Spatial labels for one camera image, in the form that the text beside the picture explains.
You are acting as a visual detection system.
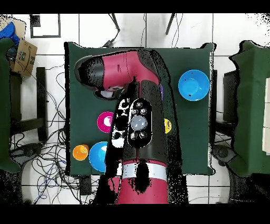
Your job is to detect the crimson small bowl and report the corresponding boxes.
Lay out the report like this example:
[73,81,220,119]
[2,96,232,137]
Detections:
[97,111,114,134]

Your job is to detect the yellow cup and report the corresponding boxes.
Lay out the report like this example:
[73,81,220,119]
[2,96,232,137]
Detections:
[163,118,172,135]

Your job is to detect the large blue bowl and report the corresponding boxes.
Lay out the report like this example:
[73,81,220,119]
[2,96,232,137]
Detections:
[178,69,211,101]
[88,141,108,172]

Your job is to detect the orange cup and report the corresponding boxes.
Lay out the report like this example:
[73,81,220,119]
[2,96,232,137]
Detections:
[72,144,90,162]

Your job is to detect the dark green tablecloth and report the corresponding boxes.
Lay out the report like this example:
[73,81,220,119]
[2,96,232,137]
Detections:
[64,41,216,176]

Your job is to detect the black power brick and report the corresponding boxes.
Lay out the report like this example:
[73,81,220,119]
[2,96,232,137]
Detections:
[79,175,92,196]

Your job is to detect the black tripod leg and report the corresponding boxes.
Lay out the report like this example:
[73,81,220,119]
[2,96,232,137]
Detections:
[108,13,121,32]
[165,13,176,35]

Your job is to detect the black equipment box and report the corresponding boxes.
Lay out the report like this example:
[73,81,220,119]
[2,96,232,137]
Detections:
[223,70,240,123]

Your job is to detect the grey stand base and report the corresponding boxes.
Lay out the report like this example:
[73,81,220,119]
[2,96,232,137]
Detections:
[211,144,237,166]

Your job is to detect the green cloth covered table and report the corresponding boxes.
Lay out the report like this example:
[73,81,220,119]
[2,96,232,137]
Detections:
[0,38,22,174]
[228,40,270,178]

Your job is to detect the cardboard box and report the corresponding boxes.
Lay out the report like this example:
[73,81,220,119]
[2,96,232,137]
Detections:
[9,38,38,77]

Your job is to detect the blue cloth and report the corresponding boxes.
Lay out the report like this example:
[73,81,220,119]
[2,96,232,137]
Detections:
[0,21,21,46]

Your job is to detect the black cable tangle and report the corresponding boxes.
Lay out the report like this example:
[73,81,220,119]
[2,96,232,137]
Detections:
[10,63,100,204]

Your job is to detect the black bench frame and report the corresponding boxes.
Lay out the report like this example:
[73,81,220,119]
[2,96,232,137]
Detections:
[10,67,48,142]

